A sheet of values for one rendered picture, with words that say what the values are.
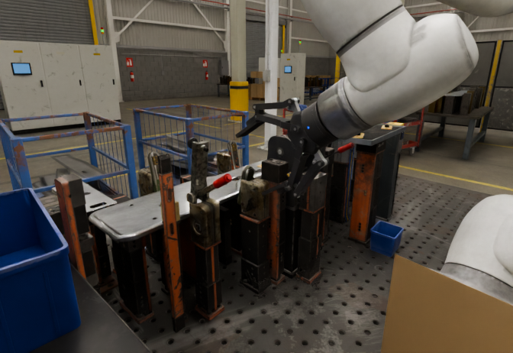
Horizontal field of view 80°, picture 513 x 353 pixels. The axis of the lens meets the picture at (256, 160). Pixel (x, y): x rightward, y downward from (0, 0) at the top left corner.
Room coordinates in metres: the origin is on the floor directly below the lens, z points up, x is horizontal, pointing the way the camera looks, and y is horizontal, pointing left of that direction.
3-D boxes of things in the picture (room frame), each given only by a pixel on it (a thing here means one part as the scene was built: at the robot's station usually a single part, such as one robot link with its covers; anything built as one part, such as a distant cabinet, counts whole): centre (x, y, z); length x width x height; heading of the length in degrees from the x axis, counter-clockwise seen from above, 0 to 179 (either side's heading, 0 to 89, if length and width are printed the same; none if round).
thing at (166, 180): (0.68, 0.21, 0.95); 0.03 x 0.01 x 0.50; 139
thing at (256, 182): (0.86, 0.00, 0.88); 0.11 x 0.09 x 0.37; 49
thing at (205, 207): (0.75, 0.14, 0.88); 0.07 x 0.06 x 0.35; 49
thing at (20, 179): (2.71, 1.76, 0.47); 1.20 x 0.80 x 0.95; 43
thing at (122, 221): (1.23, -0.05, 1.00); 1.38 x 0.22 x 0.02; 139
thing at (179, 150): (3.58, 0.79, 0.47); 1.20 x 0.80 x 0.95; 45
